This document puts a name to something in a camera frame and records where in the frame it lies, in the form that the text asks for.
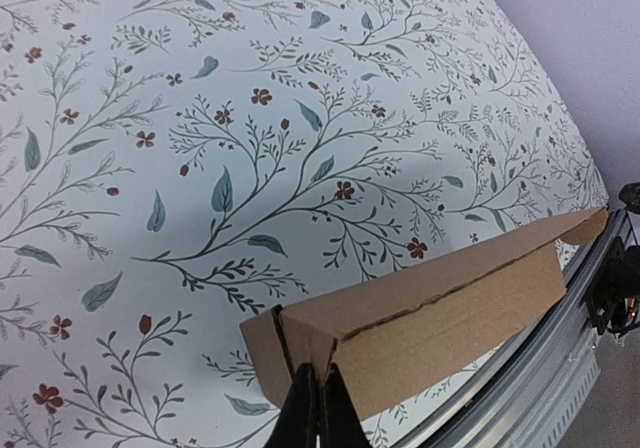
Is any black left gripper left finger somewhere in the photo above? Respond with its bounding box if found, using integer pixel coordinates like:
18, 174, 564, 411
264, 363, 319, 448

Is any brown cardboard box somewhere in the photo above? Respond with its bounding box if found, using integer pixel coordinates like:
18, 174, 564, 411
240, 207, 608, 420

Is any aluminium front rail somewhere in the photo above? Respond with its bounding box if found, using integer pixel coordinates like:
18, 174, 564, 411
395, 210, 637, 447

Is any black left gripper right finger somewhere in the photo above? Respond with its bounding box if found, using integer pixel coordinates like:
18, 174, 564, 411
319, 363, 370, 448

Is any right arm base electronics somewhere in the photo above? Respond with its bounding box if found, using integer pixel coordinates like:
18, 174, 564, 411
586, 236, 639, 341

